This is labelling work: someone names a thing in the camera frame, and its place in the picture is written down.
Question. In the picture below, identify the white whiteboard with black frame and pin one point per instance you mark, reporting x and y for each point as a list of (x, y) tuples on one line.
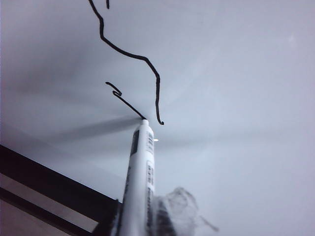
[(221, 73)]

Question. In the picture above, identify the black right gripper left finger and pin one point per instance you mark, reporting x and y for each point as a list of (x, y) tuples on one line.
[(117, 221)]

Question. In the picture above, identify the black whiteboard stand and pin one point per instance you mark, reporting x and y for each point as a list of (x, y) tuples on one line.
[(37, 207)]

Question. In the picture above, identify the white whiteboard marker pen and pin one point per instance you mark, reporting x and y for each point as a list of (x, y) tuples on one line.
[(141, 172)]

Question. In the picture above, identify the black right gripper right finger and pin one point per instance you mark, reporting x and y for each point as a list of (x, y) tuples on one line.
[(165, 216)]

